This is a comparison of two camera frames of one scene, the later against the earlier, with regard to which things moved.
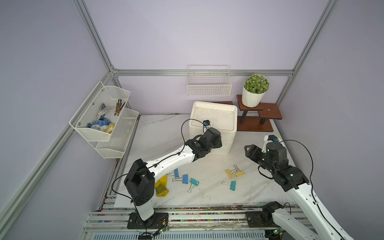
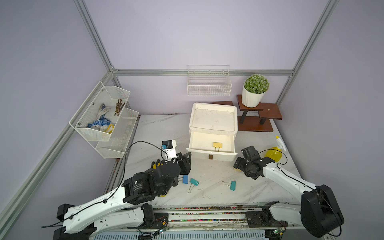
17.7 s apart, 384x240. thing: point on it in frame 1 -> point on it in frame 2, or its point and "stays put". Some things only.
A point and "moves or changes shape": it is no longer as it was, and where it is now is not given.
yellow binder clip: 230,173 moves or changes shape
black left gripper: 218,143 -> 184,165
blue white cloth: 103,124 stays put
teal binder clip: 194,182 stays put
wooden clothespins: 119,106 stays put
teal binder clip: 232,184 stays put
